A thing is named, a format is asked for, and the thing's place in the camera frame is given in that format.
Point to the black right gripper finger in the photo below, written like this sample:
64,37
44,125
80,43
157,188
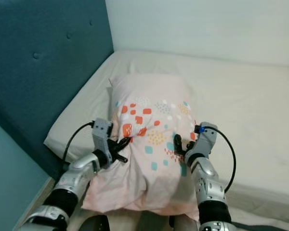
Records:
180,153
179,145

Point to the teal upholstered bed frame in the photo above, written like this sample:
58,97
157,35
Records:
48,72

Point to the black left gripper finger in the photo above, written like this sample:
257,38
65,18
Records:
121,157
123,144

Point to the pink patterned pillow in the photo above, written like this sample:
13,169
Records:
156,94

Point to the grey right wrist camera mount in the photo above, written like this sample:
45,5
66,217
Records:
206,139

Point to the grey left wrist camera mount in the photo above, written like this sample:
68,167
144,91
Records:
102,134

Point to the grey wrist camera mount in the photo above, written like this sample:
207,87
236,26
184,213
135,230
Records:
206,139
102,134

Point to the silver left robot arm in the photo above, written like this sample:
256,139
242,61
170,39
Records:
82,173

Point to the mattress with cream sheet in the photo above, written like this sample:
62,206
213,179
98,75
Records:
245,106

